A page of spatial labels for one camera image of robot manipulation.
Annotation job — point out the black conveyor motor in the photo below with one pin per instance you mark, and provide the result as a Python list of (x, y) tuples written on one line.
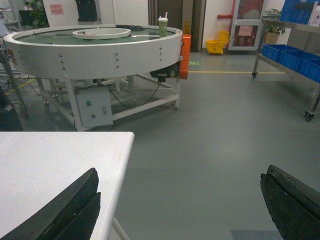
[(165, 73)]

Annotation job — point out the grey control box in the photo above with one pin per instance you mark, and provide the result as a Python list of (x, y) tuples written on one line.
[(95, 107)]

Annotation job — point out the green paper drink cup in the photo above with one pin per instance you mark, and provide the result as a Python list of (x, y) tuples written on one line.
[(163, 24)]

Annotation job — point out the white round conveyor table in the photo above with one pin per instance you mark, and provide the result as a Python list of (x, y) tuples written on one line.
[(68, 59)]

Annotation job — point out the orange motor guard cover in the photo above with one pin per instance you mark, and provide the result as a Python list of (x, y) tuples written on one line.
[(185, 56)]

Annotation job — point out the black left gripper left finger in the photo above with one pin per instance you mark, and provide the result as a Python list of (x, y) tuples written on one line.
[(71, 215)]

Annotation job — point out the steel wheeled cart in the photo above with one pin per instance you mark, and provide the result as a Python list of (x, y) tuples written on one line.
[(299, 64)]

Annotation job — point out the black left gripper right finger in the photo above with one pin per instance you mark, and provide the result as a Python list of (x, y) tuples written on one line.
[(294, 207)]

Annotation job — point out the blue crate on cart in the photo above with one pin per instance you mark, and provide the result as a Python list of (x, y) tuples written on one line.
[(273, 51)]

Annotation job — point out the red fire cabinet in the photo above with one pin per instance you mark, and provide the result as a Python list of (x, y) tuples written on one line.
[(246, 25)]

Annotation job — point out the yellow mop bucket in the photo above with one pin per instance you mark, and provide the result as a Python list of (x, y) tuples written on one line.
[(216, 46)]

